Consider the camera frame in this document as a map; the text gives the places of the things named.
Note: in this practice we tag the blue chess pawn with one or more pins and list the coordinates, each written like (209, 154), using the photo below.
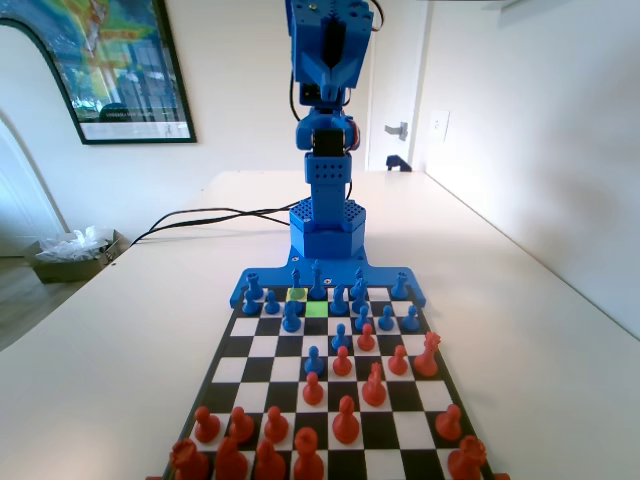
(341, 340)
(271, 303)
(362, 316)
(385, 320)
(296, 280)
(411, 320)
(314, 362)

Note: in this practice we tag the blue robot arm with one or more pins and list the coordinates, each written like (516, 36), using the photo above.
(327, 215)

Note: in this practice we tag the blue chess bishop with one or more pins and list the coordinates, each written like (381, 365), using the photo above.
(358, 276)

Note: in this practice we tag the blue chess rook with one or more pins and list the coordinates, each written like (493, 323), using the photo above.
(398, 286)
(252, 286)

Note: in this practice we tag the red chess pawn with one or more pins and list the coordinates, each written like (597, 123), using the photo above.
(398, 362)
(448, 425)
(313, 392)
(241, 427)
(342, 364)
(275, 427)
(366, 340)
(206, 427)

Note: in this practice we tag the red chess rook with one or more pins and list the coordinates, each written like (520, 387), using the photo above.
(189, 462)
(467, 460)

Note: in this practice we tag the white door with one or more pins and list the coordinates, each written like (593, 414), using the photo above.
(395, 75)

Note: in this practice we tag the blue table clamp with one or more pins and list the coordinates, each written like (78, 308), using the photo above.
(397, 164)

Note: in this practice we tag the framed map poster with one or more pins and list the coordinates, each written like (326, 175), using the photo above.
(125, 65)

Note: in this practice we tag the clear plastic bag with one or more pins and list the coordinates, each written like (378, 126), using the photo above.
(75, 245)

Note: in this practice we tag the black and white chessboard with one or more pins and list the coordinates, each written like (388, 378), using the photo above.
(285, 370)

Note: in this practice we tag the cardboard box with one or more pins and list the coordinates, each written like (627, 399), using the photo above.
(65, 270)

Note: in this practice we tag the white light switch plate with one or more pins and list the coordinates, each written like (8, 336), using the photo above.
(439, 127)

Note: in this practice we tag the blue base plate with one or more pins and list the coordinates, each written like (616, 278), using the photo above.
(280, 277)

